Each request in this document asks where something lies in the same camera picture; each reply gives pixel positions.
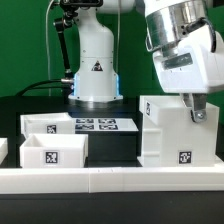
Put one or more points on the white barrier wall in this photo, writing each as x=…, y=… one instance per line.
x=3, y=149
x=99, y=180

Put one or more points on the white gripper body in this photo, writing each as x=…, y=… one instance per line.
x=195, y=69

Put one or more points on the white front barrier wall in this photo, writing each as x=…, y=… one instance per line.
x=99, y=180

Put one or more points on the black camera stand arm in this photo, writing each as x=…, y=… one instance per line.
x=70, y=8

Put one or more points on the white marker tag sheet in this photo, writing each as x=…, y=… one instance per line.
x=105, y=124

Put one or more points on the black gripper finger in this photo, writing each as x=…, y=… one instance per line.
x=197, y=105

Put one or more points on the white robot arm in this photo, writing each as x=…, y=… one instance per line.
x=168, y=23

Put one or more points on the white drawer tray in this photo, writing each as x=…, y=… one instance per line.
x=54, y=151
x=47, y=123

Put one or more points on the white front drawer tray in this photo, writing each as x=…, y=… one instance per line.
x=54, y=151

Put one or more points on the white left barrier wall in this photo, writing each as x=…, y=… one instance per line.
x=3, y=149

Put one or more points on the white drawer cabinet box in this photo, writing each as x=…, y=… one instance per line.
x=170, y=138

